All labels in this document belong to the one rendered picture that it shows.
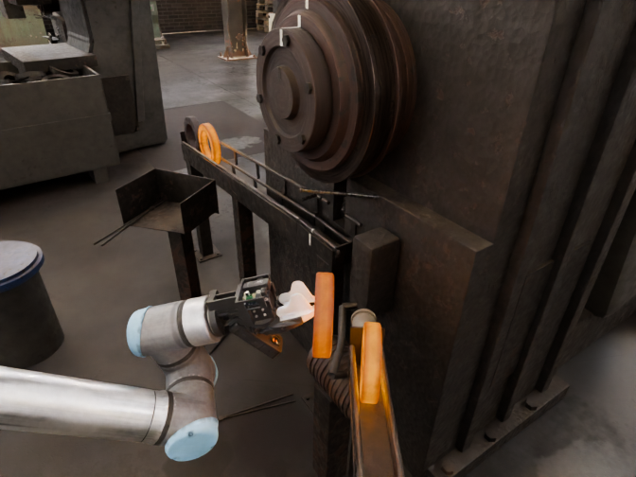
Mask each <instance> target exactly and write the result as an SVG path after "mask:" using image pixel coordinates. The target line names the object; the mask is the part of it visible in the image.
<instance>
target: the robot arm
mask: <svg viewBox="0 0 636 477"><path fill-rule="evenodd" d="M260 277H263V279H259V280H255V281H250V280H251V279H256V278H260ZM242 285H243V288H242ZM242 289H243V290H242ZM275 291H276V289H275V286H274V283H273V282H271V279H270V277H269V275H268V274H262V275H257V276H252V277H248V278H243V279H241V282H240V284H239V285H238V288H237V290H236V291H230V292H225V293H219V292H218V290H213V291H210V293H209V295H205V296H200V297H195V298H191V299H186V300H182V301H177V302H172V303H168V304H164V305H159V306H154V307H153V306H148V307H147V308H145V309H139V310H137V311H136V312H134V313H133V314H132V316H131V318H130V319H129V322H128V325H127V342H128V346H129V348H130V350H131V352H132V353H133V354H134V355H135V356H137V357H142V358H144V357H146V356H151V357H152V358H153V359H154V361H155V362H156V363H157V364H158V366H159V367H160V368H161V369H162V371H163V372H164V373H165V375H166V390H162V391H157V390H151V389H145V388H139V387H133V386H127V385H121V384H114V383H109V382H103V381H96V380H86V379H79V378H73V377H66V376H61V375H55V374H48V373H43V372H36V371H30V370H25V369H18V368H12V367H6V366H0V429H3V430H13V431H23V432H33V433H52V434H62V435H72V436H82V437H92V438H102V439H112V440H122V441H132V442H142V443H148V444H150V445H156V446H165V452H166V454H167V456H168V457H169V458H170V459H173V460H175V461H188V460H193V459H196V458H199V457H201V456H203V455H205V454H206V453H208V452H209V451H210V450H212V449H213V447H214V446H215V445H216V443H217V441H218V437H219V432H218V426H219V421H218V420H217V412H216V404H215V396H214V386H215V384H216V381H217V379H218V368H217V366H216V364H215V361H214V360H213V358H212V357H211V356H210V355H209V354H208V353H207V351H206V350H205V348H204V347H203V346H204V345H209V344H214V343H217V342H219V341H220V340H221V337H222V336H226V335H227V334H228V333H229V331H230V332H232V333H233V334H235V335H237V336H238V337H240V338H241V339H242V340H243V341H245V342H246V343H248V344H249V345H251V346H253V347H255V348H256V349H258V350H259V351H261V352H262V353H264V354H265V355H267V356H268V357H270V358H271V359H274V358H275V357H276V356H278V355H279V354H280V353H281V352H282V345H283V338H282V337H281V336H280V335H278V333H283V332H286V331H288V330H291V329H293V328H295V327H298V326H300V325H303V323H304V322H306V321H307V320H309V319H311V318H312V317H313V316H314V300H315V296H313V295H312V294H311V293H310V292H309V290H308V288H307V287H306V286H305V284H304V283H303V282H301V281H294V282H292V284H291V290H290V291H289V292H285V293H282V294H280V295H278V296H276V295H275Z"/></svg>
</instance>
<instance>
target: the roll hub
mask: <svg viewBox="0 0 636 477"><path fill-rule="evenodd" d="M280 29H282V37H283V35H284V34H286V35H289V37H290V44H289V46H285V45H283V46H281V45H280ZM261 45H264V46H265V50H266V52H265V56H261V55H259V52H258V56H257V62H256V89H257V93H258V94H261V95H262V98H263V100H262V103H259V106H260V110H261V112H262V115H263V118H264V121H265V124H266V126H267V128H268V130H269V132H270V134H271V136H272V137H273V138H274V136H275V135H276V134H278V135H279V136H280V139H281V142H280V144H278V145H279V146H280V147H281V148H282V149H284V150H286V151H288V152H299V151H304V150H312V149H314V148H316V147H318V146H319V145H320V144H321V143H322V142H323V140H324V139H325V137H326V135H327V131H328V128H329V125H330V121H331V116H332V106H333V95H332V85H331V78H330V74H329V70H328V67H327V61H326V59H325V56H324V54H323V52H322V50H321V48H320V46H319V45H318V44H317V42H316V41H315V39H314V38H313V37H312V36H311V35H310V34H309V33H308V32H307V31H306V30H304V29H303V28H301V27H293V28H281V27H279V28H274V29H272V30H271V31H270V32H269V33H268V34H267V35H266V36H265V38H264V39H263V41H262V43H261ZM305 82H309V83H311V87H312V91H311V94H309V95H308V94H306V93H305V91H304V85H305ZM299 133H302V134H303V135H304V136H305V138H306V141H305V143H304V144H300V143H299V142H298V138H297V137H298V134H299Z"/></svg>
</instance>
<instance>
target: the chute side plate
mask: <svg viewBox="0 0 636 477"><path fill-rule="evenodd" d="M181 145H182V151H183V156H184V160H185V161H186V158H188V159H189V161H190V165H191V166H192V167H194V168H195V169H197V170H198V171H199V172H200V173H201V174H203V175H204V176H205V177H207V178H208V179H214V180H216V185H217V186H219V187H220V188H221V189H223V190H224V191H225V192H227V193H228V194H229V195H231V196H232V194H231V190H232V191H234V192H235V193H236V194H237V195H238V201H239V202H240V203H242V204H243V205H244V206H246V207H247V208H248V209H250V210H251V211H252V212H254V213H255V214H256V215H257V216H259V217H260V218H261V219H263V220H264V221H266V222H267V223H268V224H270V225H271V226H272V227H273V228H274V229H275V230H277V231H278V232H279V233H281V234H282V235H283V236H285V237H286V238H287V239H289V240H290V241H291V242H293V243H294V244H295V245H297V246H298V247H299V248H300V249H301V250H303V251H304V252H305V253H306V254H307V255H308V256H309V257H311V258H312V259H313V260H314V261H315V262H316V263H317V256H319V257H320V258H321V259H322V260H324V261H325V262H326V263H327V264H328V272H329V273H333V264H334V251H333V250H332V249H331V248H329V247H328V246H327V245H326V244H325V243H323V242H322V241H321V240H320V239H318V238H317V237H316V236H314V235H313V234H312V233H311V231H309V230H308V229H307V228H305V227H304V226H303V225H302V224H301V223H299V222H298V221H296V220H295V219H293V218H292V217H290V216H289V215H287V214H286V213H284V212H283V211H281V210H280V209H278V208H277V207H276V206H274V205H273V204H271V203H269V202H268V201H266V200H265V199H263V198H262V197H260V196H259V195H257V194H256V193H255V192H254V191H252V190H251V189H249V188H248V187H246V186H245V185H243V184H242V183H240V182H238V181H237V180H236V179H234V178H233V177H231V176H230V175H228V174H227V173H225V172H224V171H222V170H221V169H219V168H217V167H216V166H214V165H213V164H212V163H210V162H209V161H207V160H206V159H204V158H203V157H201V155H199V154H198V153H196V152H195V151H193V150H191V149H190V148H188V147H187V146H185V145H184V144H181ZM309 234H310V245H309Z"/></svg>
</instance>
